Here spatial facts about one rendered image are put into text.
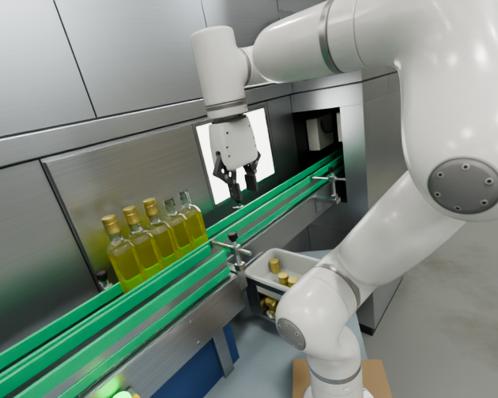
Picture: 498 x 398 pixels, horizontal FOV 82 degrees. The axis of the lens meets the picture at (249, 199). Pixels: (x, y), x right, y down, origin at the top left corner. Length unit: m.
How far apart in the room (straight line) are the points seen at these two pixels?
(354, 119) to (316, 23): 1.06
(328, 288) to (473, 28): 0.43
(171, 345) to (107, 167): 0.52
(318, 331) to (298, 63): 0.43
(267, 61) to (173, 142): 0.63
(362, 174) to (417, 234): 1.09
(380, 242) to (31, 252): 0.82
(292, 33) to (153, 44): 0.71
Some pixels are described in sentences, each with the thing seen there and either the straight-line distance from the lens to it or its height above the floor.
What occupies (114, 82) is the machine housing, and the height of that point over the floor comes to 1.66.
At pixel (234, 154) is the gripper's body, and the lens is 0.59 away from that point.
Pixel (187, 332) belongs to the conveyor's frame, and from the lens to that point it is 0.85.
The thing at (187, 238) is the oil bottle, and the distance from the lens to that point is 0.91.
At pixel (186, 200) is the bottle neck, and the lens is 0.91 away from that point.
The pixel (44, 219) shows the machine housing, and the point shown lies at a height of 1.35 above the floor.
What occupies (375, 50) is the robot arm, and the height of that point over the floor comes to 1.57.
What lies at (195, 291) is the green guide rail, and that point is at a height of 1.08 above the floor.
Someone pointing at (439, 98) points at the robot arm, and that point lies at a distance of 0.33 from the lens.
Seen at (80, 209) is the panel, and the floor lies 1.35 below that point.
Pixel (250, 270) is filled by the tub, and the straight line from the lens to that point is 1.00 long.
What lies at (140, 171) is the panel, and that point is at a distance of 0.97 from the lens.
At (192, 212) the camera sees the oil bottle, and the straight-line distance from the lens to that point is 0.91.
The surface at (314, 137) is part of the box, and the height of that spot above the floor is 1.24.
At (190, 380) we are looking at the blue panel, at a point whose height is 0.84.
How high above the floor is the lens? 1.56
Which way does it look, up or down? 20 degrees down
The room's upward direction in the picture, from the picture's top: 12 degrees counter-clockwise
